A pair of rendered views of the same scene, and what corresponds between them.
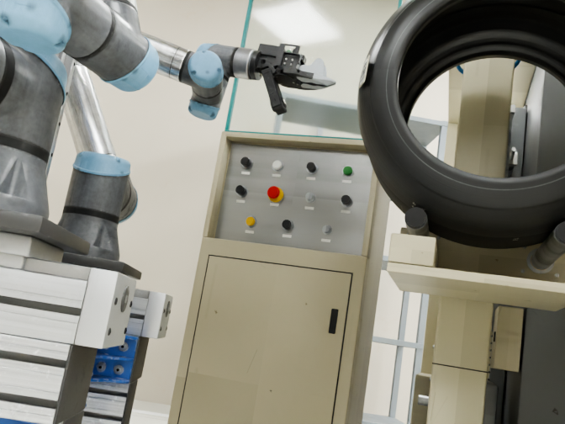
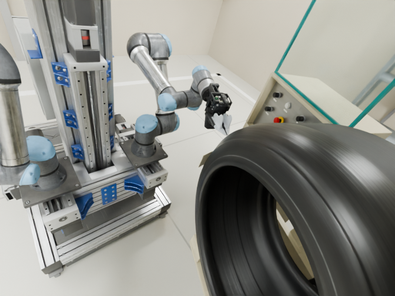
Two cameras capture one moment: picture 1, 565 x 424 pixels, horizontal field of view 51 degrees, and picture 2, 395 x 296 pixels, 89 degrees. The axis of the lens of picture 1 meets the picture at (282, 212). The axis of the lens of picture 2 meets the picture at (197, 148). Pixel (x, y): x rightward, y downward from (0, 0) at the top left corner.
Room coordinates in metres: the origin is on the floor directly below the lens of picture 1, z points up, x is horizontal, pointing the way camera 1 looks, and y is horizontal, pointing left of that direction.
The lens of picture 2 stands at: (0.83, -0.40, 1.64)
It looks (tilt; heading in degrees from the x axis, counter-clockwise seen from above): 42 degrees down; 42
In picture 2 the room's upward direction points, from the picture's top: 20 degrees clockwise
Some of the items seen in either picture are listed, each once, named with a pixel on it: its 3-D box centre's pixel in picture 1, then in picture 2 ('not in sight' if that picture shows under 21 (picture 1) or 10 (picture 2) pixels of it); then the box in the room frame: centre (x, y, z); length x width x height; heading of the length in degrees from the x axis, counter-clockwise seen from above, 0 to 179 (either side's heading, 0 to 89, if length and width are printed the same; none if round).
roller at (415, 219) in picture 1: (419, 234); not in sight; (1.33, -0.32, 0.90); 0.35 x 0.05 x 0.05; 163
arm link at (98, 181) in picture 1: (99, 183); (147, 128); (1.26, 0.40, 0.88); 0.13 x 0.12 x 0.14; 4
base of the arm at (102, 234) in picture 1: (87, 235); (144, 143); (1.26, 0.40, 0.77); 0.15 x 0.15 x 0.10
